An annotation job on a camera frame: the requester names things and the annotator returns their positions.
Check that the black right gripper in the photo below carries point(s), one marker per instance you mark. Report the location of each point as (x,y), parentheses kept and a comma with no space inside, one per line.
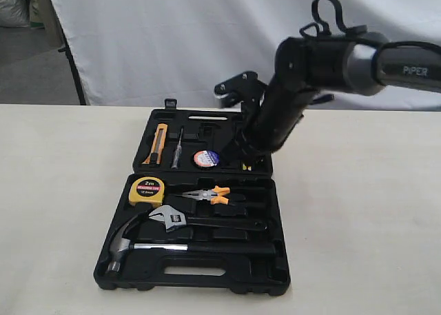
(242,147)

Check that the clear tester screwdriver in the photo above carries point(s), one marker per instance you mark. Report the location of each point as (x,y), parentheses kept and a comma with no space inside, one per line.
(178,150)

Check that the black handled claw hammer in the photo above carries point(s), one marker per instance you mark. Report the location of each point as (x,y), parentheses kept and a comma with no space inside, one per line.
(120,246)

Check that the white backdrop cloth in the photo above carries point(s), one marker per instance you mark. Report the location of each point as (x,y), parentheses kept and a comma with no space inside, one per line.
(140,52)

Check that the chrome adjustable wrench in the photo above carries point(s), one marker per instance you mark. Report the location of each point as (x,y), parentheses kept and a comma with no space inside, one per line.
(173,219)

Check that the black electrical tape roll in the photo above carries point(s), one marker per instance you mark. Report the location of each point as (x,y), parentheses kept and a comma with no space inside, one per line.
(206,159)

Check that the orange utility knife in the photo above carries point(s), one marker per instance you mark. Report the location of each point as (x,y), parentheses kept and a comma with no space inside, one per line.
(154,157)

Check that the orange handled needle-nose pliers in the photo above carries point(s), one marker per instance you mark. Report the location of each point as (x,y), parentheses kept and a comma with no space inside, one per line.
(214,196)

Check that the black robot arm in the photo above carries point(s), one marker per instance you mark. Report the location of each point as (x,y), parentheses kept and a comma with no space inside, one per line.
(361,64)

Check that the yellow tape measure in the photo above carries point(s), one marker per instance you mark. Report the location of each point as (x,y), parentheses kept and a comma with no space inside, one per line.
(147,190)

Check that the black backdrop stand pole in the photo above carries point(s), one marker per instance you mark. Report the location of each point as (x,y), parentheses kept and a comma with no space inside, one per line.
(58,40)

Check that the black plastic tool case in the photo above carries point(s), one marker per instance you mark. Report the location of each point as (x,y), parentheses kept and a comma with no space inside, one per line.
(252,196)

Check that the large yellow black screwdriver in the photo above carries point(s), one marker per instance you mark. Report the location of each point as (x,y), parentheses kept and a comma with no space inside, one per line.
(246,167)

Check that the grey sack in background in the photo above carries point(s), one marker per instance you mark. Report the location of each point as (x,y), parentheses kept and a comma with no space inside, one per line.
(14,14)

